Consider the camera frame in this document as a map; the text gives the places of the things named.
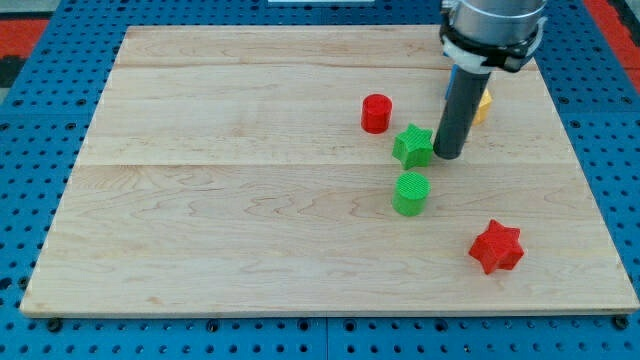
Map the yellow block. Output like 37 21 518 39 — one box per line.
472 89 493 126

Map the green cylinder block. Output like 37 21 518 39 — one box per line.
392 172 431 217

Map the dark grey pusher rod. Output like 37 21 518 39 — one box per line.
433 66 490 160

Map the red star block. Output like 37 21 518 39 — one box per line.
468 219 524 275

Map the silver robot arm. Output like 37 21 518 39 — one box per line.
439 0 547 75

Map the light wooden board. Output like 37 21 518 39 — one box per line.
20 26 639 318

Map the green star block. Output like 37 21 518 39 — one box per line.
392 123 433 170

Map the red cylinder block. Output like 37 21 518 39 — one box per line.
361 94 393 134

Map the blue block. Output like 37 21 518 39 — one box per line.
444 64 458 100

